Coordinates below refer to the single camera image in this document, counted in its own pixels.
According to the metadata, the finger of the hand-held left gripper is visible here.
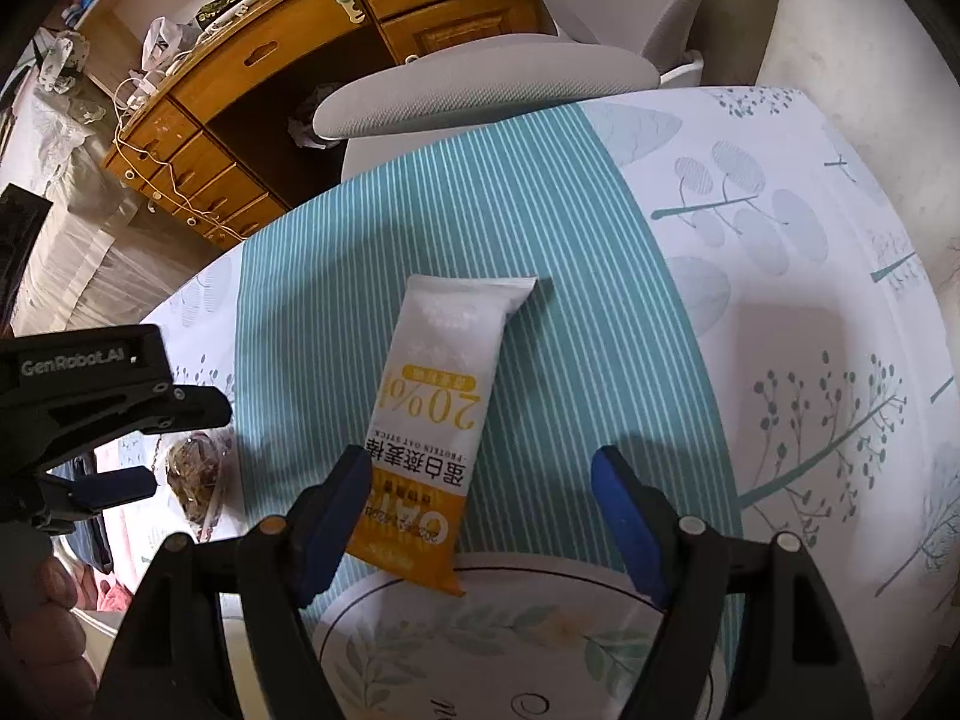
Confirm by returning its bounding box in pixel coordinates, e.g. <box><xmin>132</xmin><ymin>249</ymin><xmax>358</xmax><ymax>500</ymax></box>
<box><xmin>36</xmin><ymin>463</ymin><xmax>160</xmax><ymax>524</ymax></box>
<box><xmin>30</xmin><ymin>382</ymin><xmax>233</xmax><ymax>475</ymax></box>

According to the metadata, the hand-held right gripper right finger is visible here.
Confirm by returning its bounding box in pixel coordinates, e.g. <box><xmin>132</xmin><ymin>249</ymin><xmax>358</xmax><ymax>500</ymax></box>
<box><xmin>591</xmin><ymin>446</ymin><xmax>875</xmax><ymax>720</ymax></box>

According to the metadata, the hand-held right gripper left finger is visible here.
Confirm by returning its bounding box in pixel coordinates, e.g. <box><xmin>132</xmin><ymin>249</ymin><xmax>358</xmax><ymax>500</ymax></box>
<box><xmin>90</xmin><ymin>444</ymin><xmax>374</xmax><ymax>720</ymax></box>

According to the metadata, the clear packet of brown snack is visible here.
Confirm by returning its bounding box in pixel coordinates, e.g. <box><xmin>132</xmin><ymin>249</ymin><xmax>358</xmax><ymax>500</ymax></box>
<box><xmin>154</xmin><ymin>431</ymin><xmax>233</xmax><ymax>541</ymax></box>

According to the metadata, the white and yellow oat bar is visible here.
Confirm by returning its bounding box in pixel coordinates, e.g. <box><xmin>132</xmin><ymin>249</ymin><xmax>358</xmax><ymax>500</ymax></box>
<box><xmin>345</xmin><ymin>274</ymin><xmax>537</xmax><ymax>597</ymax></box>

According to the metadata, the person's left hand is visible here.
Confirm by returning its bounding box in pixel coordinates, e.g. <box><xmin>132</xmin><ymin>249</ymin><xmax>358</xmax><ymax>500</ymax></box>
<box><xmin>0</xmin><ymin>551</ymin><xmax>95</xmax><ymax>720</ymax></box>

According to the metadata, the lace-covered cabinet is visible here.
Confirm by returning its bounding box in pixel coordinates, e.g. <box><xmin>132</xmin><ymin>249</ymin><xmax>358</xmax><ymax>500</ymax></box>
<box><xmin>0</xmin><ymin>82</ymin><xmax>226</xmax><ymax>338</ymax></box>

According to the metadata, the pink blanket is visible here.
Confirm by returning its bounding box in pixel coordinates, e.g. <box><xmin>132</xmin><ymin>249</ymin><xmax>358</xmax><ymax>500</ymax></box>
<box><xmin>94</xmin><ymin>581</ymin><xmax>140</xmax><ymax>612</ymax></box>

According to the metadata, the white power strip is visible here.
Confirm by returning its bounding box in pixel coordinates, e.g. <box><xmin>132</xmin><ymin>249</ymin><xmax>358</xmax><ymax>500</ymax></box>
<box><xmin>116</xmin><ymin>71</ymin><xmax>162</xmax><ymax>104</ymax></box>

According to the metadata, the black trash bag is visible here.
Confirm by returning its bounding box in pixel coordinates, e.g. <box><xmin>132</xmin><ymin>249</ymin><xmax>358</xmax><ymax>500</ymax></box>
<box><xmin>287</xmin><ymin>86</ymin><xmax>342</xmax><ymax>155</ymax></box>

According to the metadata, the printed cloth bag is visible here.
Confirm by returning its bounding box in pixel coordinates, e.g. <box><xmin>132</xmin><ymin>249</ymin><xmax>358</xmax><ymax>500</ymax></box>
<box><xmin>34</xmin><ymin>30</ymin><xmax>91</xmax><ymax>91</ymax></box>

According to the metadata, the white plastic bag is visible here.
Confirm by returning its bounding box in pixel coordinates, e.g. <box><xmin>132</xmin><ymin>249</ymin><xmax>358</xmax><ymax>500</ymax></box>
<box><xmin>142</xmin><ymin>15</ymin><xmax>203</xmax><ymax>72</ymax></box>

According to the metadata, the wooden desk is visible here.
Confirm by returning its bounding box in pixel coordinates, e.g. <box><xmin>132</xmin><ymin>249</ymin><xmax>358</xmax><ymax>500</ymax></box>
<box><xmin>75</xmin><ymin>0</ymin><xmax>560</xmax><ymax>248</ymax></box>

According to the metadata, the grey office chair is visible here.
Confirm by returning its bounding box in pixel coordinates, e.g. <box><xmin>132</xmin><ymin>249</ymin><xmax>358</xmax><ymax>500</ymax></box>
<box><xmin>311</xmin><ymin>0</ymin><xmax>792</xmax><ymax>185</ymax></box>

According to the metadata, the white floral curtain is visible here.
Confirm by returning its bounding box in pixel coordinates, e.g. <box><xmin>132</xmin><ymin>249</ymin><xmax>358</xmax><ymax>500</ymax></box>
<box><xmin>757</xmin><ymin>0</ymin><xmax>960</xmax><ymax>301</ymax></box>

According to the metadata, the white cable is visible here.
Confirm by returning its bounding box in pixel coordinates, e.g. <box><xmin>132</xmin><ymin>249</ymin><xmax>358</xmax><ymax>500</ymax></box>
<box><xmin>112</xmin><ymin>71</ymin><xmax>248</xmax><ymax>241</ymax></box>

